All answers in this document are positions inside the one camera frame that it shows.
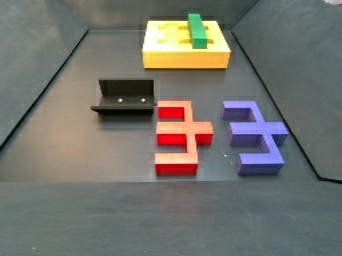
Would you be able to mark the red interlocking puzzle block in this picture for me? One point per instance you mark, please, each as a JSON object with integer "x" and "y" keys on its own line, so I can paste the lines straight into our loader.
{"x": 180, "y": 130}

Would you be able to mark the purple interlocking puzzle block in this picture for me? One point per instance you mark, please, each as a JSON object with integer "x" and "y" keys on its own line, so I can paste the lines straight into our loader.
{"x": 251, "y": 130}

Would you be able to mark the green rectangular bar block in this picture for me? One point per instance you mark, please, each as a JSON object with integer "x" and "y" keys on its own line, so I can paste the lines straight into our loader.
{"x": 197, "y": 31}

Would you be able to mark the black angle bracket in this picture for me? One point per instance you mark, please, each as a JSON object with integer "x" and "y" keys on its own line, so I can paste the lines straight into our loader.
{"x": 126, "y": 95}

